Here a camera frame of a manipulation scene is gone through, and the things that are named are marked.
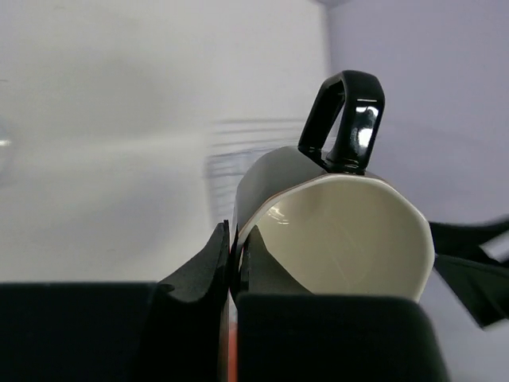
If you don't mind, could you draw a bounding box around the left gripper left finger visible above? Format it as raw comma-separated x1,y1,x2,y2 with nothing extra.
1,222,229,381

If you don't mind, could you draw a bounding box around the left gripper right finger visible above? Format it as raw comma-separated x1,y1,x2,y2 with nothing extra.
235,229,449,381

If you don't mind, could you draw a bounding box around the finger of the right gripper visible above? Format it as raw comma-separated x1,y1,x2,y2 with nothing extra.
429,216,508,329

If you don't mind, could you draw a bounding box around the black ceramic mug cream inside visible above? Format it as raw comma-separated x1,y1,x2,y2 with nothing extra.
231,70,435,302

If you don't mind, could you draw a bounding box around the orange plastic cup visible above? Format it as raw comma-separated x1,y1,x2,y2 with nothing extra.
227,320,238,382

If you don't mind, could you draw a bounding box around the white wire dish rack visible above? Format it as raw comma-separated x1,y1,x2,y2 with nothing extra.
204,117,324,228

